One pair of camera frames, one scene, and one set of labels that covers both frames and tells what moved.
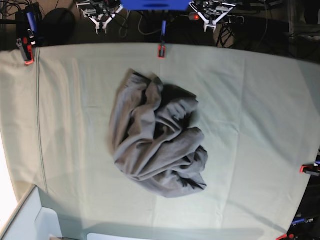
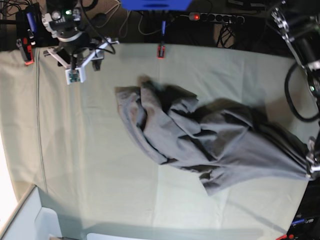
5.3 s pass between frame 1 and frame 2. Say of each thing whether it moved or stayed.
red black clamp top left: stayed
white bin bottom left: stayed
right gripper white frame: moved
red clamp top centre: stayed
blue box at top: stayed
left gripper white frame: moved
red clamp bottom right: stayed
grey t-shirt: moved
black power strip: stayed
